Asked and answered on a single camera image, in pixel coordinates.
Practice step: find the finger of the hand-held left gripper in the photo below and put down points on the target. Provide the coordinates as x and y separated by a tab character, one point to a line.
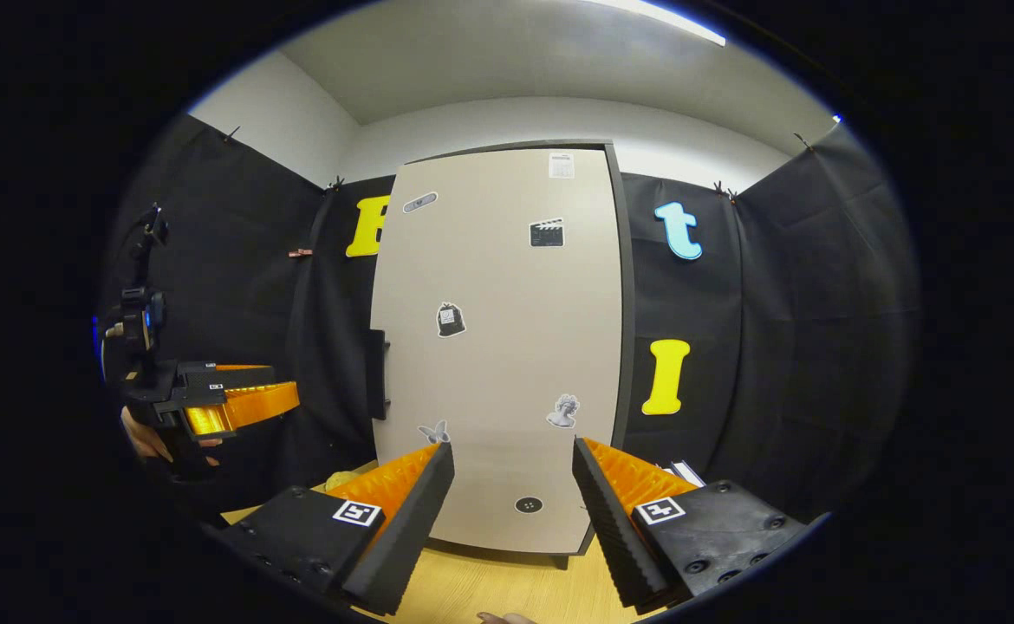
247	406
238	376

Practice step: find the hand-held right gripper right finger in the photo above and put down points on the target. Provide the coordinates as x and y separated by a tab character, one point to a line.
620	529

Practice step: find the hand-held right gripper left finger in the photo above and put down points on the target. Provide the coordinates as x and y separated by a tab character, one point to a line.
407	529

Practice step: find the light grey cabinet door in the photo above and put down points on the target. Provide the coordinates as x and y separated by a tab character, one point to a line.
498	347

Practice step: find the dark grey cabinet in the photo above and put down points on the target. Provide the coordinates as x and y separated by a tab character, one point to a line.
627	303

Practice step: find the black backdrop cloth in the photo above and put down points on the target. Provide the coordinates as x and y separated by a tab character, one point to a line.
212	286

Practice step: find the yellow lumpy object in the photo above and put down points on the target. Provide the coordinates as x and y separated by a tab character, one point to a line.
341	481

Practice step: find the white card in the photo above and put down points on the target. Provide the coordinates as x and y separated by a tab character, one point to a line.
685	472

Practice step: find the black cloth clip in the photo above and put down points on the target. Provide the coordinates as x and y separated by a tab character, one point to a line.
723	190
230	134
802	139
334	184

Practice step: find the long ceiling light panel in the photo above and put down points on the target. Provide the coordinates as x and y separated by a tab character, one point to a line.
663	19

